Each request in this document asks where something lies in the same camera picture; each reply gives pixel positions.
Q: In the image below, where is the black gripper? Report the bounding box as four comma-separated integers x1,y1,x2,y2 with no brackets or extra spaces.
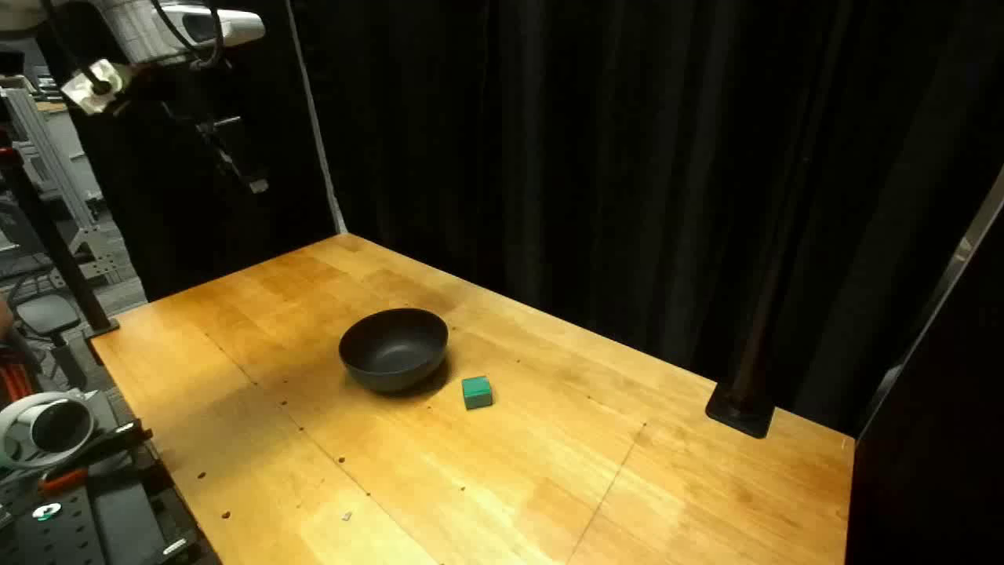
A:
165,99,269,196

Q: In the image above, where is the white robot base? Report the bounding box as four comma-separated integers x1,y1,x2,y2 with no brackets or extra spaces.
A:
0,390,97,471

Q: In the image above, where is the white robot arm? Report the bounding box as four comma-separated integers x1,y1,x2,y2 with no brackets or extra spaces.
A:
0,0,266,117

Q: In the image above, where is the dark grey bowl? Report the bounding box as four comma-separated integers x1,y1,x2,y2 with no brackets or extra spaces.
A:
339,307,448,395

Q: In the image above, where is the green block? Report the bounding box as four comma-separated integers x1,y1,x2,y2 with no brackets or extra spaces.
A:
463,376,493,412

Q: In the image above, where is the white pole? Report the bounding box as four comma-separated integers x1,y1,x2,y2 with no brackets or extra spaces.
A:
284,0,349,236

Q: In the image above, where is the black tripod stand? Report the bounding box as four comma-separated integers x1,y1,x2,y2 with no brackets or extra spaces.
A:
0,143,113,333

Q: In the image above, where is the black curtain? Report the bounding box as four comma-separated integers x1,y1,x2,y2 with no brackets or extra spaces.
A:
79,0,1004,429

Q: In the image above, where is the black panel at right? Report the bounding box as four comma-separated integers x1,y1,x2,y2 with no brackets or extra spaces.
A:
844,176,1004,565

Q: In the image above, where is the black metal post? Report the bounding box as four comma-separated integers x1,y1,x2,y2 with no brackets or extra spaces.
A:
707,0,880,438

